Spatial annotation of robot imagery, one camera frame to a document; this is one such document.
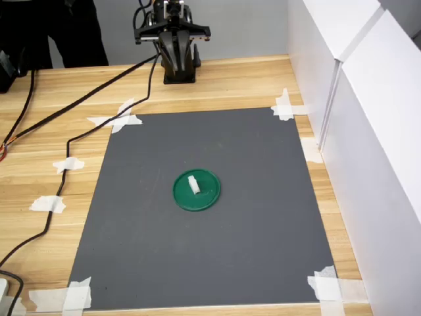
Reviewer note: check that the round green lid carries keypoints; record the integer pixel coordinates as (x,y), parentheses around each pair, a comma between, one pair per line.
(207,197)

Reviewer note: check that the person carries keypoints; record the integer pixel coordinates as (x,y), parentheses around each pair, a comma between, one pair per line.
(75,33)

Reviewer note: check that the white tape piece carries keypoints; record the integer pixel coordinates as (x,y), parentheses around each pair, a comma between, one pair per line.
(121,120)
(46,204)
(283,110)
(329,289)
(77,294)
(70,163)
(312,151)

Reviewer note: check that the small white plastic terminal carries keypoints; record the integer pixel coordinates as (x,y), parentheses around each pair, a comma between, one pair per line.
(193,185)

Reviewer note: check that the white partition panel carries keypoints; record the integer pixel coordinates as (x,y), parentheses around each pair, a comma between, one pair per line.
(315,49)
(378,164)

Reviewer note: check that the dark grey mat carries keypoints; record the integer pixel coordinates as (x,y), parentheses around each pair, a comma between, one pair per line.
(197,256)

